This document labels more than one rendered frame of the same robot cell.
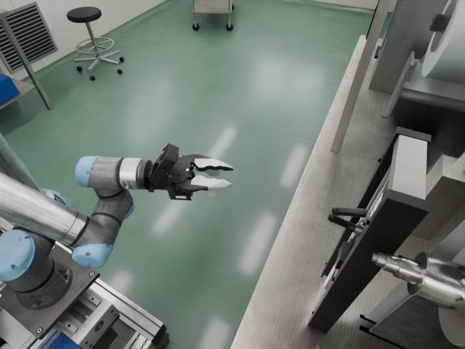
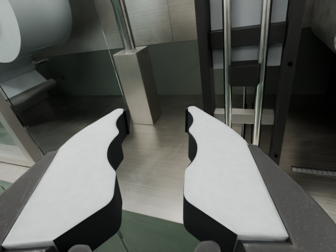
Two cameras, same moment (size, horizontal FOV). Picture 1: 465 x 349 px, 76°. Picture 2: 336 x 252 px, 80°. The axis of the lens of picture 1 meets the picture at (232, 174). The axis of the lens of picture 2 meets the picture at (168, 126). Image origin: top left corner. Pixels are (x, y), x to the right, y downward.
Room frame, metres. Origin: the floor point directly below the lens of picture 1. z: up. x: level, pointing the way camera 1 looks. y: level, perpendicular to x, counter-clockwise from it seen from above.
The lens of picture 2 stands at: (0.45, 0.12, 1.29)
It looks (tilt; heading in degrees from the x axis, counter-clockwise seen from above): 32 degrees down; 271
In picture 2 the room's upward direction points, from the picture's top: 11 degrees counter-clockwise
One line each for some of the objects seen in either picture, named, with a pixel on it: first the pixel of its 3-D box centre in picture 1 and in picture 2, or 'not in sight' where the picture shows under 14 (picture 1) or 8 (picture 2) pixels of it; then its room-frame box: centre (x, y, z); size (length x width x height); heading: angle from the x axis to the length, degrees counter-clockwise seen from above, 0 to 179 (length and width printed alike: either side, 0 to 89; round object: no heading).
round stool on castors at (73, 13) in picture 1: (95, 42); not in sight; (3.27, 1.51, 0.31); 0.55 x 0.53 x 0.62; 155
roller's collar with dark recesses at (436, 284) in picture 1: (440, 282); not in sight; (0.17, -0.29, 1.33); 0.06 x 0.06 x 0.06; 65
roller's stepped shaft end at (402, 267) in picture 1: (394, 264); not in sight; (0.19, -0.23, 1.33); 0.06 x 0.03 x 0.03; 65
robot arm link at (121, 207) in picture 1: (113, 203); not in sight; (0.47, 0.31, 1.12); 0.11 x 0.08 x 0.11; 176
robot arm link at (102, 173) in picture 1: (104, 173); not in sight; (0.48, 0.31, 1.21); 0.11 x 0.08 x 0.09; 86
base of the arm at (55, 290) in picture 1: (39, 278); not in sight; (0.37, 0.58, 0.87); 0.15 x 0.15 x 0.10
